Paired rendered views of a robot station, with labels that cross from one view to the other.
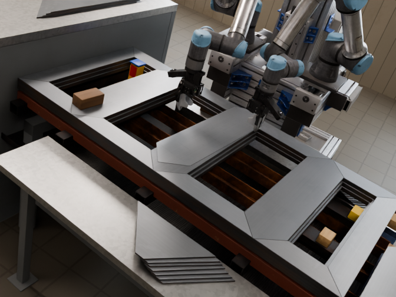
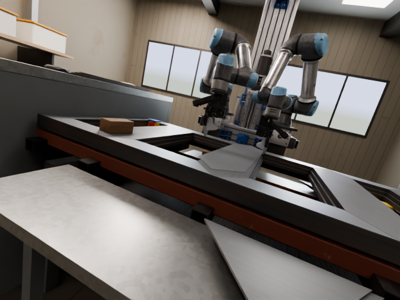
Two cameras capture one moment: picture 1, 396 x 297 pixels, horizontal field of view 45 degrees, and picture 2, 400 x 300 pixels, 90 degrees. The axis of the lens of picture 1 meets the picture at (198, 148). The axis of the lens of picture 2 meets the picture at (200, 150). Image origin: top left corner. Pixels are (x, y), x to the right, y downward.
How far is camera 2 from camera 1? 129 cm
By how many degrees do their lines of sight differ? 22
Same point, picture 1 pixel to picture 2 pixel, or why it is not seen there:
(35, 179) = (34, 208)
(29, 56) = (53, 97)
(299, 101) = (275, 138)
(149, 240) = (266, 286)
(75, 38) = (102, 95)
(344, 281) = not seen: outside the picture
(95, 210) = (141, 244)
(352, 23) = (314, 71)
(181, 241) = (308, 274)
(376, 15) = not seen: hidden behind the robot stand
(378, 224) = not seen: outside the picture
